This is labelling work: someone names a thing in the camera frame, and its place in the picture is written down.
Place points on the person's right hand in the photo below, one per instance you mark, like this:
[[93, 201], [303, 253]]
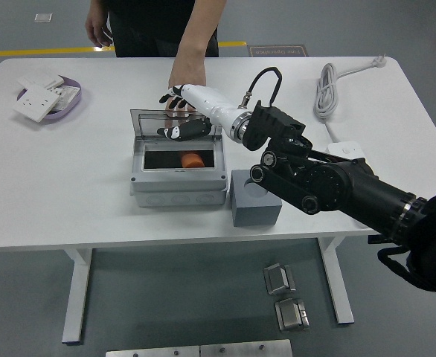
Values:
[[99, 29]]

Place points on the person's left hand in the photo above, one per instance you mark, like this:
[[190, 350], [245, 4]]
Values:
[[188, 76]]

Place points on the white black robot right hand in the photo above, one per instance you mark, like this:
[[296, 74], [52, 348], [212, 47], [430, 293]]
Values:
[[210, 104]]

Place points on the orange cylinder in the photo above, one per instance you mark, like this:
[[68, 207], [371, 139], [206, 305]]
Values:
[[192, 160]]

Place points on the grey box with clear flap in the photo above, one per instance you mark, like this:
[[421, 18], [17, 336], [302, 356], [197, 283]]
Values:
[[177, 186]]

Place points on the person's right forearm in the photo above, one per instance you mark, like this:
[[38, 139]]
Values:
[[98, 5]]

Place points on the person's left forearm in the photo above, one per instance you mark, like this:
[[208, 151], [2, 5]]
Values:
[[197, 33]]

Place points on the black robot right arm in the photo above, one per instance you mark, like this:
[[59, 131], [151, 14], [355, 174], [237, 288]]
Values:
[[333, 186]]

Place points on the grey cube with round hole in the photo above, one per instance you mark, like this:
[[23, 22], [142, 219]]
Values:
[[255, 213]]

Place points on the person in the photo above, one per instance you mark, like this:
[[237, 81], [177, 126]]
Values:
[[147, 29]]

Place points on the square metal floor plate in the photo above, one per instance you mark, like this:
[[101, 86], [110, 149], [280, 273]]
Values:
[[43, 18]]

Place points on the yellow floor tape line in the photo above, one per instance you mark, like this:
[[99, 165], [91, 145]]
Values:
[[35, 51]]

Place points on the white printed card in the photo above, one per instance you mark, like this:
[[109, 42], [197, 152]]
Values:
[[68, 94]]

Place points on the purple oval tray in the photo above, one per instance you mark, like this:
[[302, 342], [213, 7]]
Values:
[[71, 108]]

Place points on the dark floor sign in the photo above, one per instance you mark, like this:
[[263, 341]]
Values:
[[278, 51]]

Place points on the white power strip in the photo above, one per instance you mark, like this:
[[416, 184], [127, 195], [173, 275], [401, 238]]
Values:
[[346, 148]]

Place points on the metal clamp block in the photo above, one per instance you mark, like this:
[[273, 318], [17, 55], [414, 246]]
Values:
[[277, 279], [290, 316]]

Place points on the black table control panel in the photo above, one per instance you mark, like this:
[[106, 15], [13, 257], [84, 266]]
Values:
[[375, 239]]

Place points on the metal plate with screws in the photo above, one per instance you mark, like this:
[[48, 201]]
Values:
[[151, 352], [246, 349]]

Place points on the white wall switch panel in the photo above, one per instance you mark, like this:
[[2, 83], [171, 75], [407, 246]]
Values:
[[39, 79]]

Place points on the white wall socket panel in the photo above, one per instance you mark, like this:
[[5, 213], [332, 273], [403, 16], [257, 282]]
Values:
[[35, 102]]

